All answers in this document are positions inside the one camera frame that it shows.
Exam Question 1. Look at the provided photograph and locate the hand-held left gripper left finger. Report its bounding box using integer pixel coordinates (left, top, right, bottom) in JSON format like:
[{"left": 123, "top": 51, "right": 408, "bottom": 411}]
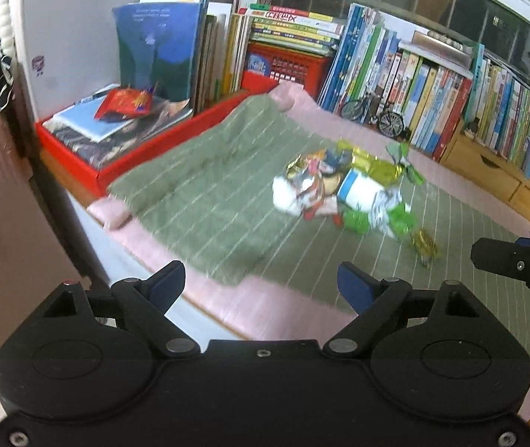
[{"left": 42, "top": 261, "right": 201, "bottom": 357}]

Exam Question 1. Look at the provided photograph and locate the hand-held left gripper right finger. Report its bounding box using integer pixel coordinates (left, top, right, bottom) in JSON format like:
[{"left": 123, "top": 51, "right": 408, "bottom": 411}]
[{"left": 322, "top": 261, "right": 480, "bottom": 357}]

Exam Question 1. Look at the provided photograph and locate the pile of snack wrappers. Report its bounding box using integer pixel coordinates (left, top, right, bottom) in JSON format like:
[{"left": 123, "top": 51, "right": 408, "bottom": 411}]
[{"left": 272, "top": 142, "right": 426, "bottom": 243}]

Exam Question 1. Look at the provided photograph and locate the wooden drawer shelf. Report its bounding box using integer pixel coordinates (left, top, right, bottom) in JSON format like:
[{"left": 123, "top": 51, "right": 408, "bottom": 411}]
[{"left": 442, "top": 121, "right": 530, "bottom": 243}]

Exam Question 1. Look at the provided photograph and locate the pink cloth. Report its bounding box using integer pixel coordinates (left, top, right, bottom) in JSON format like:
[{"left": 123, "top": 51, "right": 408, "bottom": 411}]
[{"left": 87, "top": 81, "right": 530, "bottom": 415}]

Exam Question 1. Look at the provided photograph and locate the green striped cloth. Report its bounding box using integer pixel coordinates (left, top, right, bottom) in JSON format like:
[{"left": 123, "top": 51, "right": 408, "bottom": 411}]
[{"left": 107, "top": 95, "right": 530, "bottom": 387}]

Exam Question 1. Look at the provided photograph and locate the red box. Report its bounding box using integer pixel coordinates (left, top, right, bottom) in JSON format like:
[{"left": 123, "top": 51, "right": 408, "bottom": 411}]
[{"left": 35, "top": 88, "right": 266, "bottom": 196}]

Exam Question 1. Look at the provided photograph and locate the dark photo magazine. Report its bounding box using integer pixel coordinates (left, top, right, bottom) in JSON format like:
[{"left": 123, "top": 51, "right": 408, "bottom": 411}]
[{"left": 42, "top": 98, "right": 194, "bottom": 171}]

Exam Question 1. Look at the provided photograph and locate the row of colourful children's books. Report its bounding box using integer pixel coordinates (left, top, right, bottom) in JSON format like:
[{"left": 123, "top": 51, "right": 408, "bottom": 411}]
[{"left": 316, "top": 2, "right": 530, "bottom": 196}]

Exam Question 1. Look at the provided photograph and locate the pink suitcase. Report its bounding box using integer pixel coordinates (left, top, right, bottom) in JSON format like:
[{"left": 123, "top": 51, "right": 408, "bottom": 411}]
[{"left": 0, "top": 112, "right": 90, "bottom": 359}]

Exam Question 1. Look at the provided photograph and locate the green model bicycle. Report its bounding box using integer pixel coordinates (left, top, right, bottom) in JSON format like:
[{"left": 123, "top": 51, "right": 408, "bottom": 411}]
[{"left": 339, "top": 91, "right": 377, "bottom": 124}]

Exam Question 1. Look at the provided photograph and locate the white blue booklet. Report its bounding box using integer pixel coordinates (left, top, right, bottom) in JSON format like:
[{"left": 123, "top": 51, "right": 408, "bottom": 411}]
[{"left": 58, "top": 85, "right": 135, "bottom": 143}]

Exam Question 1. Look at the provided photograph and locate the red snack packet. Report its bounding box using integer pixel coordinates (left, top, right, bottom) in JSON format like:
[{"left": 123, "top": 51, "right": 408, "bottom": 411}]
[{"left": 94, "top": 85, "right": 160, "bottom": 123}]

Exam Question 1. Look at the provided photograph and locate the brown flat book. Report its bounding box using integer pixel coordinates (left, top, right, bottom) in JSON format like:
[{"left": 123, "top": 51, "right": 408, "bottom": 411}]
[{"left": 397, "top": 30, "right": 475, "bottom": 80}]

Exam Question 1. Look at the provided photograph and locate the red plastic basket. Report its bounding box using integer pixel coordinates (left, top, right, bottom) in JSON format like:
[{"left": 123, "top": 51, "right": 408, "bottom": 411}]
[{"left": 245, "top": 42, "right": 335, "bottom": 98}]

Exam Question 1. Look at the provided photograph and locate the large blue book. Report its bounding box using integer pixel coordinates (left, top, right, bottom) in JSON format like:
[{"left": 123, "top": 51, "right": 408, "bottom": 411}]
[{"left": 112, "top": 2, "right": 203, "bottom": 103}]

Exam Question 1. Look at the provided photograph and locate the row of upright thin books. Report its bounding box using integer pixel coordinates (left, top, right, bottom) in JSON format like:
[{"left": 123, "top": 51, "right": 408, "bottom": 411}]
[{"left": 191, "top": 0, "right": 266, "bottom": 112}]

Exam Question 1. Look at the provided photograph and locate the window with metal grille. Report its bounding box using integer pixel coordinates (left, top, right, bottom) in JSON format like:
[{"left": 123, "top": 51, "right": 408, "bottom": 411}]
[{"left": 269, "top": 0, "right": 530, "bottom": 98}]

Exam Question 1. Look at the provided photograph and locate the stack of flat books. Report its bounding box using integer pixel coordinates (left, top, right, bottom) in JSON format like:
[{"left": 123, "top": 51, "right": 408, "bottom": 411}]
[{"left": 246, "top": 0, "right": 345, "bottom": 57}]

